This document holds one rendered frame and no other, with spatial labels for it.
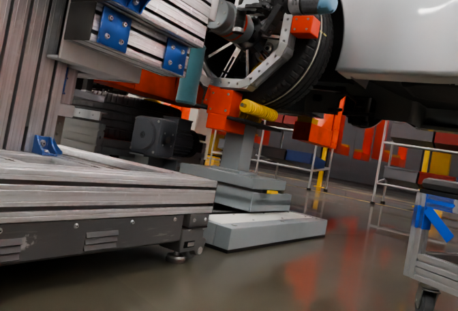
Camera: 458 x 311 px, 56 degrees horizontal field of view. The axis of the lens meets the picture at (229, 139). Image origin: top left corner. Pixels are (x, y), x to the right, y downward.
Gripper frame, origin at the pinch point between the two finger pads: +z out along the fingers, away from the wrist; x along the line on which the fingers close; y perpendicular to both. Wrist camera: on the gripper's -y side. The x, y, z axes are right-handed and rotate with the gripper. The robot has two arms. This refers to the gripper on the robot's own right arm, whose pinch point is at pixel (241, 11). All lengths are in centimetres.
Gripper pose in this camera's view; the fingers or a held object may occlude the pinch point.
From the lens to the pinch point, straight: 166.8
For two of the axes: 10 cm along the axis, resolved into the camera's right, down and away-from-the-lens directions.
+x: -5.4, -1.3, -8.3
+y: 1.8, -9.8, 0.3
